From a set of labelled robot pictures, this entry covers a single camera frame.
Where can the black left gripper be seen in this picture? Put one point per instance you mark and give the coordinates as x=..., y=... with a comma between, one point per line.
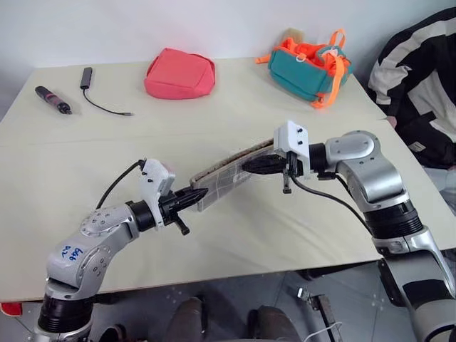
x=171, y=206

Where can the grey plaid pouch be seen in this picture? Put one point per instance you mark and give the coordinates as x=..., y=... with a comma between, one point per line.
x=221, y=178

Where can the black and red marker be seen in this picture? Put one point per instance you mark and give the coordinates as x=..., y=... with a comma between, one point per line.
x=53, y=99

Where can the beige object behind backpack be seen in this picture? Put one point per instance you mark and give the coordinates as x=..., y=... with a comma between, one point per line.
x=294, y=33

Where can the black and white jacket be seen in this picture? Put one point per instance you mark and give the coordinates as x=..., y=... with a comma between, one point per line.
x=424, y=89

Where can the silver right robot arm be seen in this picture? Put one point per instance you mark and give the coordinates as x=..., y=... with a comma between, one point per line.
x=374, y=174

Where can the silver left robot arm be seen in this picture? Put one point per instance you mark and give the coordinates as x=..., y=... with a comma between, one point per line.
x=103, y=228

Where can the pink fabric pouch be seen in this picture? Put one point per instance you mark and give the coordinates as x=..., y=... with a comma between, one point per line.
x=180, y=75

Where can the metal bar under table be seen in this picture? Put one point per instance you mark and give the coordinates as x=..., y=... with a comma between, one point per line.
x=326, y=313

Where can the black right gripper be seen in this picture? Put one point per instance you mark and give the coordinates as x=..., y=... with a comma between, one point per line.
x=294, y=165

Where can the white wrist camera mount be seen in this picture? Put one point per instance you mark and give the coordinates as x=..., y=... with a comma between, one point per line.
x=288, y=139
x=156, y=178

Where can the red object under table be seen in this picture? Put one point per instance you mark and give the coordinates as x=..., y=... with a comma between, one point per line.
x=10, y=309

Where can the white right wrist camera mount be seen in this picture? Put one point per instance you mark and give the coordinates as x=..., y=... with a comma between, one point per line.
x=288, y=139

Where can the teal and orange backpack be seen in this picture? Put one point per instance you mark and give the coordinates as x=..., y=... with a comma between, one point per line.
x=306, y=71

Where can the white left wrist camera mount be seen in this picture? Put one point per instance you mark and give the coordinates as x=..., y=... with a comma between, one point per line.
x=156, y=178

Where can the dark rounded shape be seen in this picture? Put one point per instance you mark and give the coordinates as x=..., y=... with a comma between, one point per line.
x=276, y=326
x=189, y=320
x=114, y=334

